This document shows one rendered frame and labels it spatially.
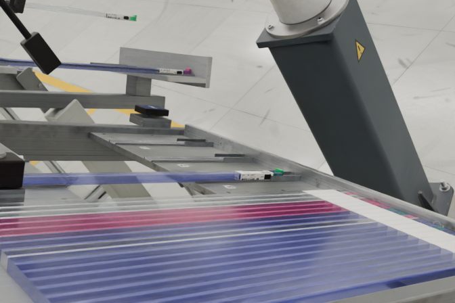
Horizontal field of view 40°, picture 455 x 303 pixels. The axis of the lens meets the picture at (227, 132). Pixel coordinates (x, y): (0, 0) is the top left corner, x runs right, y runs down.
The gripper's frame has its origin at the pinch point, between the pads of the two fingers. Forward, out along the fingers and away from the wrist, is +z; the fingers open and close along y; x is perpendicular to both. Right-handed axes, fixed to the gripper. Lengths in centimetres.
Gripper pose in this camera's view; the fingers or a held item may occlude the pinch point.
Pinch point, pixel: (15, 1)
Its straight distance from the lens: 138.3
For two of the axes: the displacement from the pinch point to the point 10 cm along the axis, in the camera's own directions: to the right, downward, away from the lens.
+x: 7.2, 1.6, 6.8
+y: 6.6, 1.6, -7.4
